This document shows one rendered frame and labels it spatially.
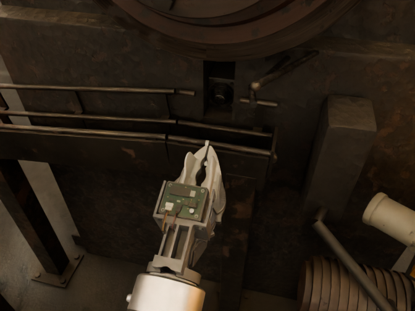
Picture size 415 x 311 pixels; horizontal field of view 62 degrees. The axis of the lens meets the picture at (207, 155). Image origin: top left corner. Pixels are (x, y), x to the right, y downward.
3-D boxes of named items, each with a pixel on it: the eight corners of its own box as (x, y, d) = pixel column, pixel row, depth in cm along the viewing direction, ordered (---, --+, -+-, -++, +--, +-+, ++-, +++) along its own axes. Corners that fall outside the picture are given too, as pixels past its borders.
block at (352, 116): (301, 180, 78) (325, 88, 61) (338, 186, 76) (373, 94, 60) (299, 218, 70) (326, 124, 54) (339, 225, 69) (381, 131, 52)
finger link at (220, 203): (230, 176, 52) (218, 232, 48) (230, 181, 54) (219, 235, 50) (200, 171, 53) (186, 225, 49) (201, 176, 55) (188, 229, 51)
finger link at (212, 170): (226, 133, 51) (213, 189, 47) (228, 153, 56) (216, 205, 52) (206, 130, 52) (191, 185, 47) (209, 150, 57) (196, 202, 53)
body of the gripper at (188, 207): (218, 184, 45) (196, 278, 40) (221, 208, 53) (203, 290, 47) (163, 174, 47) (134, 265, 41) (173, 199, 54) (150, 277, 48)
